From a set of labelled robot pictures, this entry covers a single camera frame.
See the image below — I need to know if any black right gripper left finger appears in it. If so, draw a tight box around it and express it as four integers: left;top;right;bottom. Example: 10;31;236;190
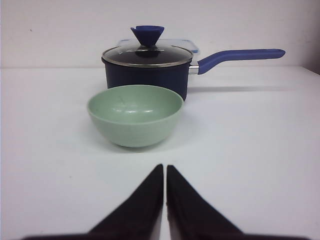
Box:
89;164;164;240

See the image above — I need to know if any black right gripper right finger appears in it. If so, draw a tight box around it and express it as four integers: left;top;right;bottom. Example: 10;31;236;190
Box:
166;165;244;240

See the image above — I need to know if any green bowl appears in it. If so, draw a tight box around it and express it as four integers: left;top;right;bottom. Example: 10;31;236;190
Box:
87;84;184;148

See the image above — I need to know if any dark blue saucepan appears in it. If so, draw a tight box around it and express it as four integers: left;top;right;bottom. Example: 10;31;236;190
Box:
101;48;286;99

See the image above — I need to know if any glass lid blue knob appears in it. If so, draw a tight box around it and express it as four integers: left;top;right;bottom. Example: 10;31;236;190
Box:
101;25;193;68

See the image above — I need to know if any clear plastic container blue rim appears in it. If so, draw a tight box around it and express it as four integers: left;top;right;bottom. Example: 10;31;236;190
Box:
117;38;200;54

